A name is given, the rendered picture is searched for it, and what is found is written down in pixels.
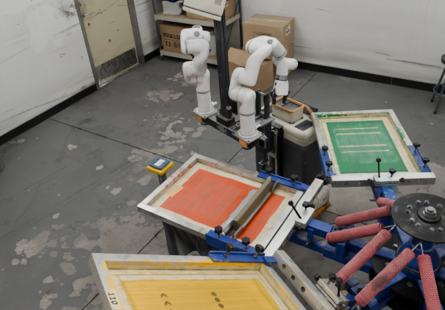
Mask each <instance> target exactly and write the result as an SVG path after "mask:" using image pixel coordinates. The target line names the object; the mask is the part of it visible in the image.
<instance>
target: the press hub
mask: <svg viewBox="0 0 445 310"><path fill-rule="evenodd" d="M391 216H392V218H393V220H394V222H395V224H396V225H397V226H398V227H399V228H400V229H401V230H402V231H403V232H405V233H407V234H408V235H410V238H409V240H408V241H407V242H406V243H404V244H401V241H400V238H399V235H398V234H394V235H392V238H391V239H390V240H389V241H388V242H387V243H386V244H385V245H384V246H383V247H386V248H389V249H392V250H395V251H396V252H395V257H396V256H397V255H398V254H399V253H400V252H401V251H402V250H403V249H404V248H409V249H411V250H412V249H413V248H414V247H415V246H416V245H417V244H418V243H419V240H421V241H423V242H422V247H423V251H424V254H428V255H429V256H430V257H431V261H432V267H433V271H434V277H435V280H436V286H437V290H438V296H439V300H440V302H441V304H442V307H443V309H444V310H445V280H444V279H442V278H438V275H439V273H440V270H441V267H443V268H445V256H443V257H442V258H440V256H439V254H438V253H437V251H436V245H438V244H445V198H443V197H440V196H437V195H433V194H429V193H410V194H406V195H403V196H401V197H399V198H398V199H396V200H395V202H394V203H393V204H392V207H391ZM413 252H414V253H415V258H414V259H413V260H412V261H411V262H410V263H409V264H407V265H406V266H405V267H404V268H403V269H402V270H401V272H403V273H404V274H405V275H406V276H407V277H406V278H405V279H403V280H401V281H400V282H398V283H396V284H395V285H393V286H391V287H390V288H389V289H390V290H391V291H393V292H395V293H396V294H398V296H397V297H394V298H393V299H391V300H389V301H388V302H387V304H386V305H387V306H388V307H390V308H391V310H418V309H417V306H416V303H415V301H418V302H422V303H424V298H423V296H422V293H421V291H420V288H419V285H418V283H417V280H421V278H420V271H419V265H418V261H417V257H418V256H419V255H421V254H422V252H421V248H420V245H419V246H418V247H417V248H416V249H414V250H413ZM391 261H392V260H389V259H386V258H384V257H381V256H378V255H376V254H374V255H373V256H372V257H371V263H372V266H373V269H371V268H370V270H369V279H370V282H371V281H372V280H373V279H374V278H375V277H376V275H378V273H380V271H382V270H383V269H384V268H385V267H386V266H387V265H388V264H389V263H390V262H391Z"/></svg>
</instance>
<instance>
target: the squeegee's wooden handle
mask: <svg viewBox="0 0 445 310"><path fill-rule="evenodd" d="M271 187H272V181H271V180H269V179H267V180H266V181H265V182H264V183H263V184H262V186H261V187H260V188H259V189H258V191H257V192H255V194H254V195H253V196H252V198H251V199H250V200H249V201H248V202H247V204H245V206H244V207H243V208H242V210H241V211H240V212H239V213H238V214H237V216H235V218H234V219H233V220H232V222H233V230H234V231H236V230H237V229H238V228H239V226H240V225H243V224H244V223H245V222H246V220H247V219H248V218H249V216H250V215H251V214H252V213H253V212H254V210H255V209H256V207H257V206H258V205H259V204H260V203H261V202H262V200H263V199H264V197H265V196H266V195H267V194H268V193H269V192H270V191H271Z"/></svg>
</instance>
